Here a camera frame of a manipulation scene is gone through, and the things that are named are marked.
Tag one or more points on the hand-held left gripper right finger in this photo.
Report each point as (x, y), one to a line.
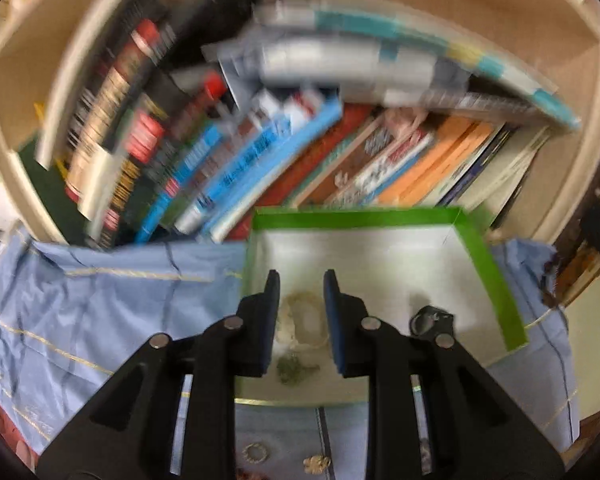
(332, 325)

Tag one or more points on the black jewelry piece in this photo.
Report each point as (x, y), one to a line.
(432, 319)

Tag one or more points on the stack of lying books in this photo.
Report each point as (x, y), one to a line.
(340, 60)

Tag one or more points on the blue cloth with yellow lines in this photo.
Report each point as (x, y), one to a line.
(105, 310)

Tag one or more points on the gold flower brooch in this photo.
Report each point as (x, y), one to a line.
(316, 464)

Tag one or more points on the row of upright books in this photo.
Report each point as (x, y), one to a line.
(220, 170)

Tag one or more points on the beige wooden bookshelf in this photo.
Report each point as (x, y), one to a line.
(480, 0)

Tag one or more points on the brown wooden door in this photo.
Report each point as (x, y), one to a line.
(580, 272)

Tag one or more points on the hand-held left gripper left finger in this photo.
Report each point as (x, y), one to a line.
(271, 320)

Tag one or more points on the green bead jewelry piece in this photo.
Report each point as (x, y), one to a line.
(292, 367)

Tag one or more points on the green cardboard box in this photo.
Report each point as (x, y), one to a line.
(380, 260)

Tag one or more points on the red patterned cloth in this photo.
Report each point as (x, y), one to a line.
(15, 447)

